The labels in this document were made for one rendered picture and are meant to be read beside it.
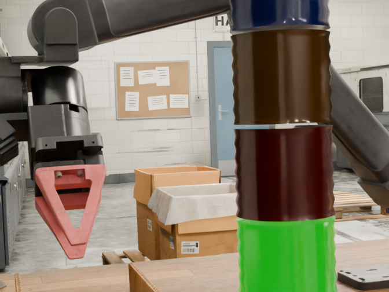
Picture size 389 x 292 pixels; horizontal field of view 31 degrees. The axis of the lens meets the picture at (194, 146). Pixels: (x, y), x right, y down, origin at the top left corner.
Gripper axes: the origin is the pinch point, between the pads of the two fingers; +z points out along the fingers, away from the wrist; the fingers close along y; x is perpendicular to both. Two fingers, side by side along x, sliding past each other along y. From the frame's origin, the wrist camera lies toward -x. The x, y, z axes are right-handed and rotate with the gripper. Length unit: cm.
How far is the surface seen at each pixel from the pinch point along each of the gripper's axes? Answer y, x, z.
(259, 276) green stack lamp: 40.4, 2.4, 19.8
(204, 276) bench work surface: -25.2, 19.1, -4.5
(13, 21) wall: -786, 24, -722
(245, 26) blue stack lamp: 45.4, 2.4, 12.2
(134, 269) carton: -2.5, 5.6, 2.2
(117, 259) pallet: -380, 64, -153
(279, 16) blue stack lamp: 46.2, 3.4, 12.4
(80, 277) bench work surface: -30.4, 3.1, -8.3
